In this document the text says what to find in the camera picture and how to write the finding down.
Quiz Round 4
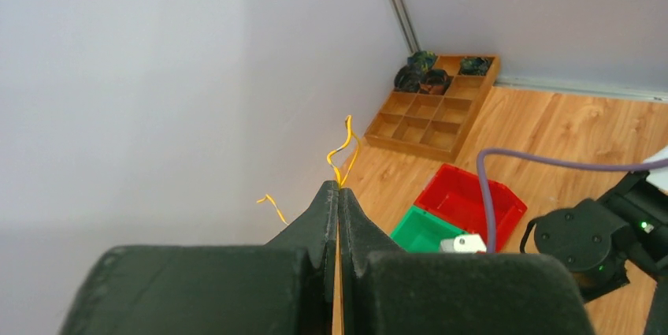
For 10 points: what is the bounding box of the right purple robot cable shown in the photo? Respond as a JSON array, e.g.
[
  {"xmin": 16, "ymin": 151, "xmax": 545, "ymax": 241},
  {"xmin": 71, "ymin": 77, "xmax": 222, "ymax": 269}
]
[{"xmin": 476, "ymin": 147, "xmax": 668, "ymax": 255}]

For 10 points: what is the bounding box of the green coil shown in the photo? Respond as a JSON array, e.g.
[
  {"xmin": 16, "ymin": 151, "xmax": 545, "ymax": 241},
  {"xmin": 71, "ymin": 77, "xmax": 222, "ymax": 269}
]
[
  {"xmin": 458, "ymin": 57, "xmax": 493, "ymax": 76},
  {"xmin": 406, "ymin": 50, "xmax": 438, "ymax": 73}
]

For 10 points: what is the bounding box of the red plastic bin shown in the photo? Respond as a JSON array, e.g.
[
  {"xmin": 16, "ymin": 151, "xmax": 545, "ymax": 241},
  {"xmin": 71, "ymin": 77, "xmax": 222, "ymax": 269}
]
[{"xmin": 414, "ymin": 164, "xmax": 527, "ymax": 251}]

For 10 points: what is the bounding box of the green plastic bin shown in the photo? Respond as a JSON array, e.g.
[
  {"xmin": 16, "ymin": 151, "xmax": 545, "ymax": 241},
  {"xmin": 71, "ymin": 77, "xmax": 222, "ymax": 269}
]
[{"xmin": 390, "ymin": 206, "xmax": 466, "ymax": 253}]

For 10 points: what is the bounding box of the yellow cable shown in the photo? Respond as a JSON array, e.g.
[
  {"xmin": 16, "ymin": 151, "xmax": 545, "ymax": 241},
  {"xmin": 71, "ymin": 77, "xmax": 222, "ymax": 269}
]
[{"xmin": 255, "ymin": 114, "xmax": 362, "ymax": 226}]

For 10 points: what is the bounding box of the dark coil middle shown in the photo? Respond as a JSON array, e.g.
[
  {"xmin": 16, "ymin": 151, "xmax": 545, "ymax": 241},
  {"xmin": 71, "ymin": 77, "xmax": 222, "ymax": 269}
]
[{"xmin": 418, "ymin": 69, "xmax": 452, "ymax": 95}]

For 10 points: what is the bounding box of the black coil top left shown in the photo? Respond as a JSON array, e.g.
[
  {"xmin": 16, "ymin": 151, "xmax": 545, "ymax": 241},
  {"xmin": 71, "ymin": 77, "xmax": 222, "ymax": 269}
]
[{"xmin": 394, "ymin": 65, "xmax": 424, "ymax": 93}]

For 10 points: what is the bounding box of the green coil lower right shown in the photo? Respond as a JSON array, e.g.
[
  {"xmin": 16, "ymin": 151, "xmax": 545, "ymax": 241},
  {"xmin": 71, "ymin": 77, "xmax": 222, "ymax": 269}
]
[{"xmin": 458, "ymin": 57, "xmax": 493, "ymax": 76}]

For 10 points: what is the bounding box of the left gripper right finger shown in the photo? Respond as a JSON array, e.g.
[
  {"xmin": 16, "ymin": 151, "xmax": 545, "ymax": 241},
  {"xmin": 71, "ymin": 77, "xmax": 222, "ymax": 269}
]
[{"xmin": 338, "ymin": 188, "xmax": 594, "ymax": 334}]

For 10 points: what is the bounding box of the green coil top right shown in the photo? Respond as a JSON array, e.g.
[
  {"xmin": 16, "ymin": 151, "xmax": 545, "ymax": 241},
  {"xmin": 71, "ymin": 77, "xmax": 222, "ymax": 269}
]
[{"xmin": 406, "ymin": 50, "xmax": 438, "ymax": 73}]

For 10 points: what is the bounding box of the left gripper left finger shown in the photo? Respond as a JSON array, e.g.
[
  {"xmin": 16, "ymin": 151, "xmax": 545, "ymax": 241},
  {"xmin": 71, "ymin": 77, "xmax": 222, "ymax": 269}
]
[{"xmin": 61, "ymin": 181, "xmax": 339, "ymax": 334}]

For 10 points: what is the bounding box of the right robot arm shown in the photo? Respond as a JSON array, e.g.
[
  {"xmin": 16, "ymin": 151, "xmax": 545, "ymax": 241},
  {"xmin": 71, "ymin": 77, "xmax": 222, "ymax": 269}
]
[{"xmin": 519, "ymin": 171, "xmax": 667, "ymax": 334}]

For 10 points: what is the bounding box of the wooden compartment tray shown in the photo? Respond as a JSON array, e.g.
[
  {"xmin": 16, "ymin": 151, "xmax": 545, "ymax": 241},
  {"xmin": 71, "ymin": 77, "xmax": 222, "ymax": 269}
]
[{"xmin": 365, "ymin": 54, "xmax": 501, "ymax": 162}]

